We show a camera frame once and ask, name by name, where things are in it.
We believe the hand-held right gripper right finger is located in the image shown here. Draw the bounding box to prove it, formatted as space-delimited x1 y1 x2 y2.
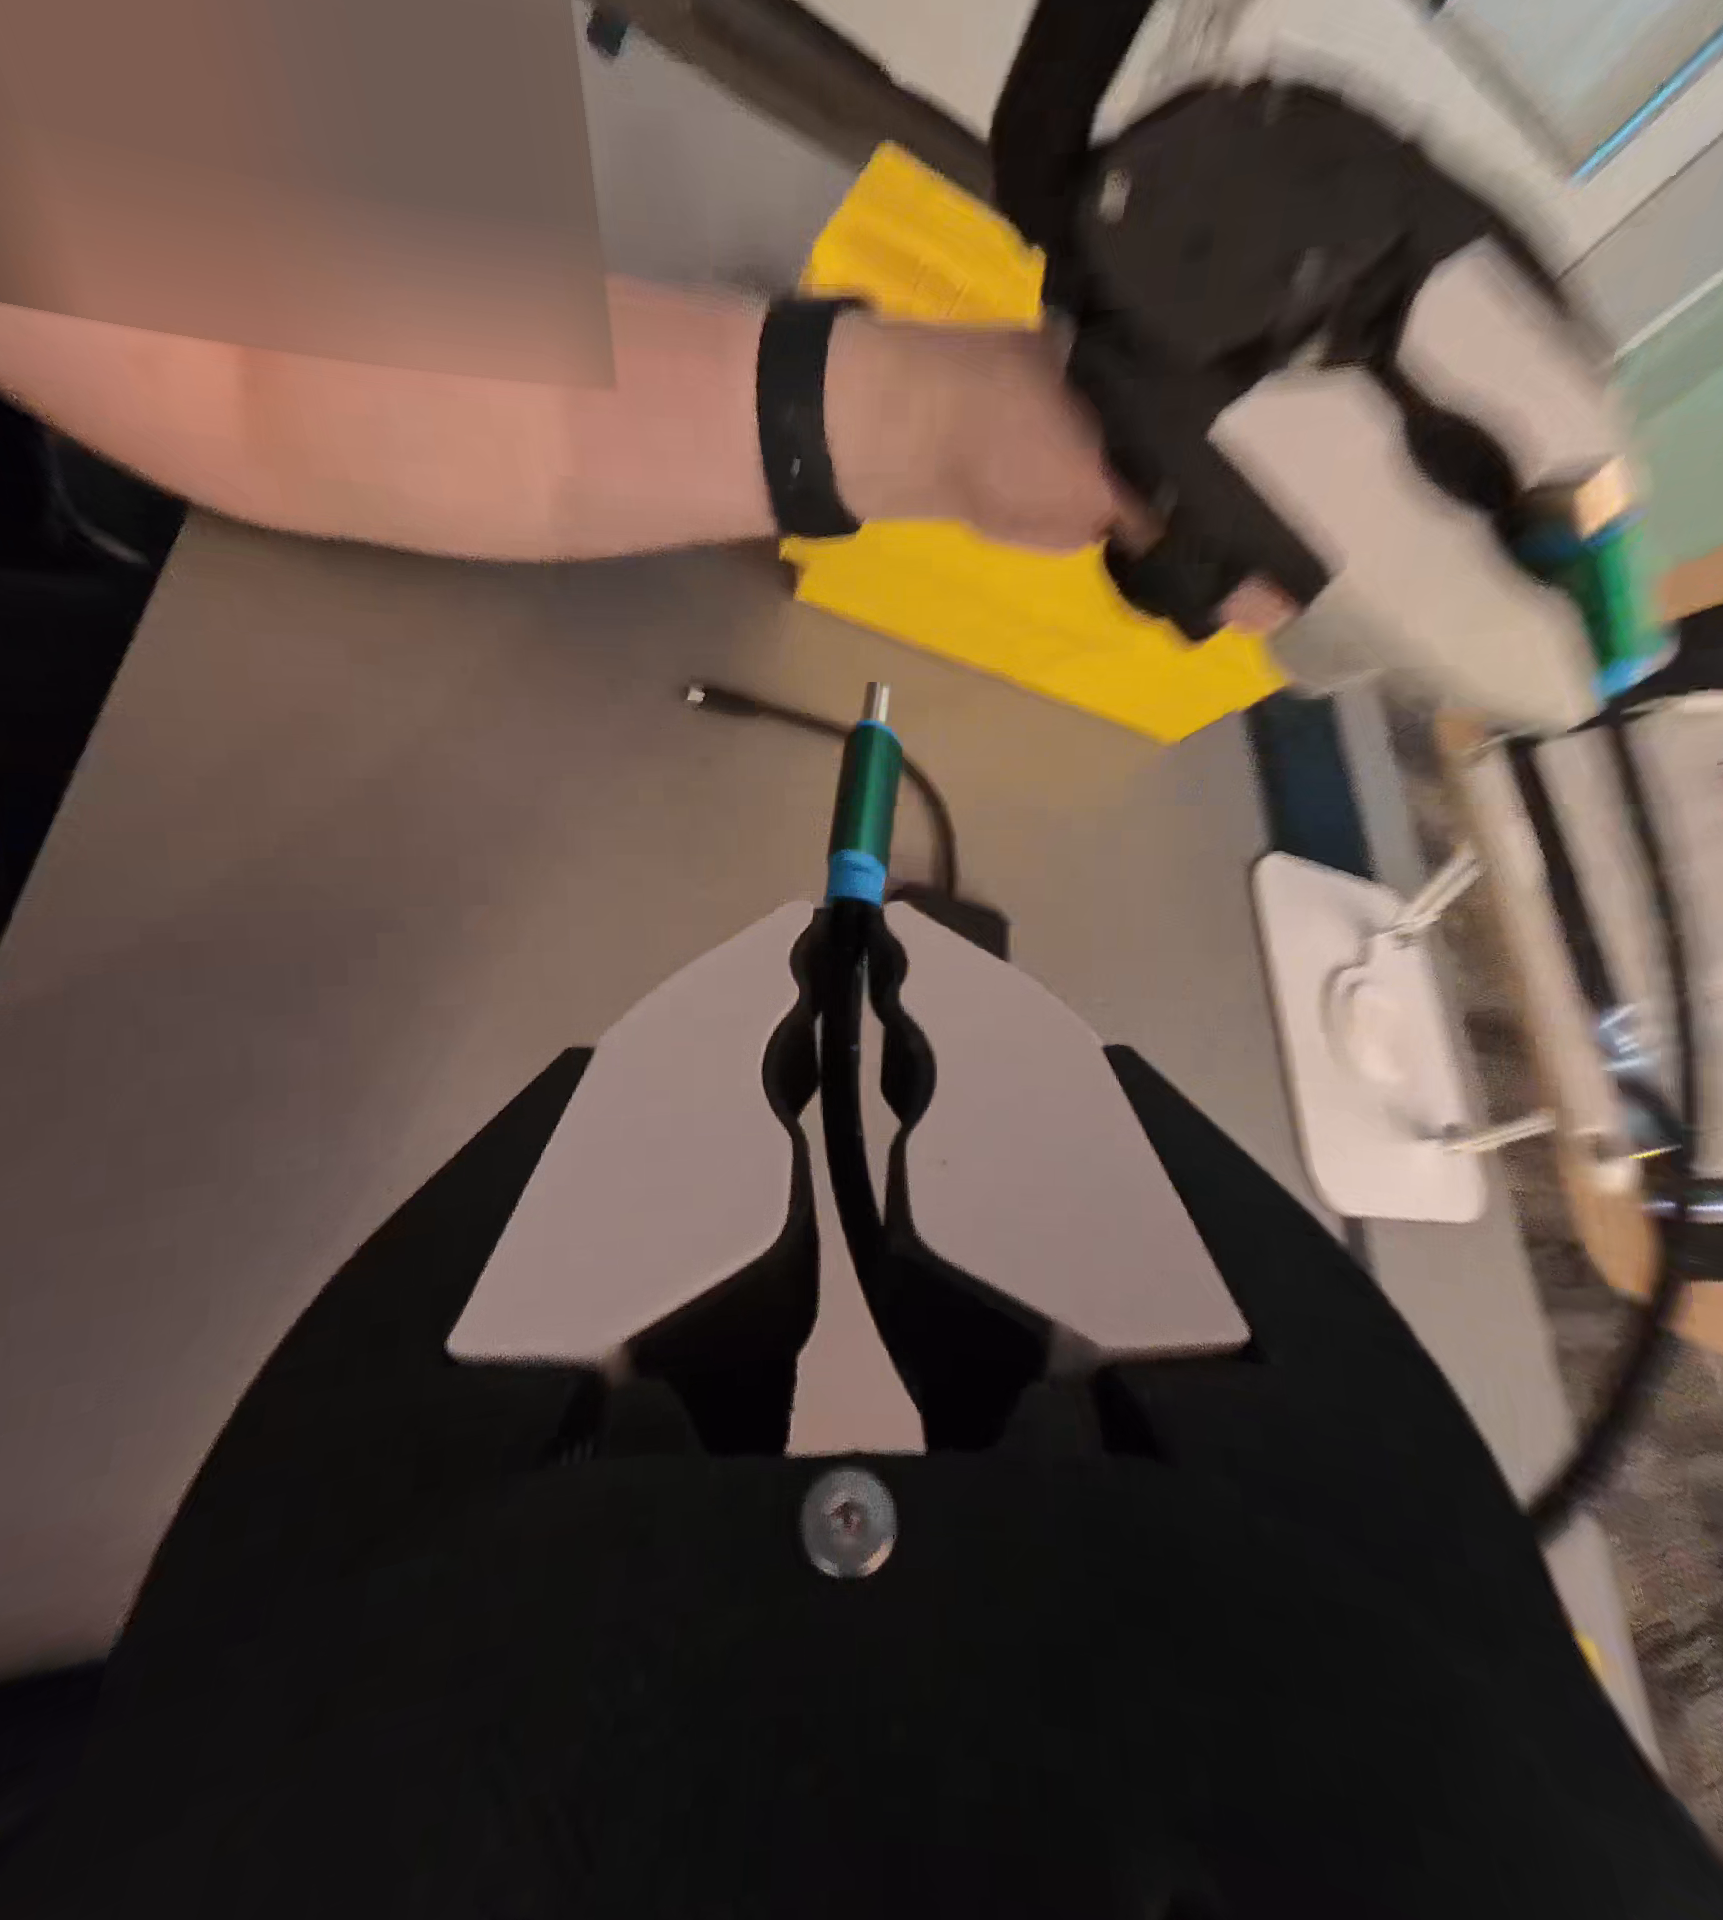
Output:
867 896 1255 1455

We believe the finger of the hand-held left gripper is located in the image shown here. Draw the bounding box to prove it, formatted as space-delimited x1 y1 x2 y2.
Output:
1210 364 1600 735
1399 238 1615 502

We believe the silver hdmi adapter hub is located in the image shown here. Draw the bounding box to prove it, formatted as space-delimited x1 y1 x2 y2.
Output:
884 886 1011 964

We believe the black wristband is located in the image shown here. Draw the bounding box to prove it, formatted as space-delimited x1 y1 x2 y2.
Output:
755 297 867 544

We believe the yellow plastic bin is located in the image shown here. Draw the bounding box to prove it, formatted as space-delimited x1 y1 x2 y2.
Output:
778 144 1290 749

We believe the wood framed display stand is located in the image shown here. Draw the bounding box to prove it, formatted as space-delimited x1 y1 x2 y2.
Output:
1246 511 1723 1376

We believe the person's left hand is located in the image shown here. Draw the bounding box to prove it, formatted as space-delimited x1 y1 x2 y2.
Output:
857 316 1161 554

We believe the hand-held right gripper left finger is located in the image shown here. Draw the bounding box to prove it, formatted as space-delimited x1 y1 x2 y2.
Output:
443 896 839 1455

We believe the black braided hdmi cable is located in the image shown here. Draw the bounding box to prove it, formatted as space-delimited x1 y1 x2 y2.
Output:
818 76 1723 1555

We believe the person's left forearm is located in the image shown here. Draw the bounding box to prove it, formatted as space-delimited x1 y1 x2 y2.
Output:
0 278 779 567

